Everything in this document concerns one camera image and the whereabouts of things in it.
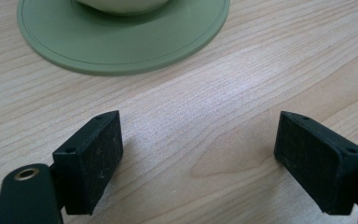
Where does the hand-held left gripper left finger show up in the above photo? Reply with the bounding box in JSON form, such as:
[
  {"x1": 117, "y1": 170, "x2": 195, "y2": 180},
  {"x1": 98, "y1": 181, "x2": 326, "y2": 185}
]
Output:
[{"x1": 51, "y1": 110, "x2": 125, "y2": 217}]

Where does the green round silicone mat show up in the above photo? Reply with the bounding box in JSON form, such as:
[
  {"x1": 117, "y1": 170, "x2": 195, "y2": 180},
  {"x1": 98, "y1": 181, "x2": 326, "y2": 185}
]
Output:
[{"x1": 16, "y1": 0, "x2": 231, "y2": 77}]

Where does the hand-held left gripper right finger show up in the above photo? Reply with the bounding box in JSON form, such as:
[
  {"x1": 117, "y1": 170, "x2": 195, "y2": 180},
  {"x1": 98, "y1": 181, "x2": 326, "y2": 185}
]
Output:
[{"x1": 273, "y1": 110, "x2": 358, "y2": 217}]

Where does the cream white ceramic bowl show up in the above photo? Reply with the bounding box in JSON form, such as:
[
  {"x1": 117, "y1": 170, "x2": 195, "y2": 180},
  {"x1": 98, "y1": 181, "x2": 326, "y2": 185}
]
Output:
[{"x1": 74, "y1": 0, "x2": 171, "y2": 17}]

